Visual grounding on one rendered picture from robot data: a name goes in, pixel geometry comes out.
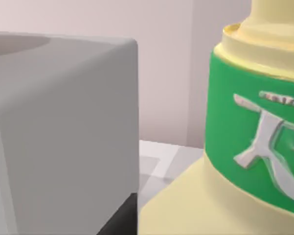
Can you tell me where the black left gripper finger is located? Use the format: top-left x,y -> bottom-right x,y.
97,192 -> 139,235

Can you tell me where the cream trophy with green band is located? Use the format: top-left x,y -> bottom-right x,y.
137,0 -> 294,235

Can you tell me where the pale grey rounded box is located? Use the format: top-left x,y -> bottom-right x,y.
0,31 -> 139,235

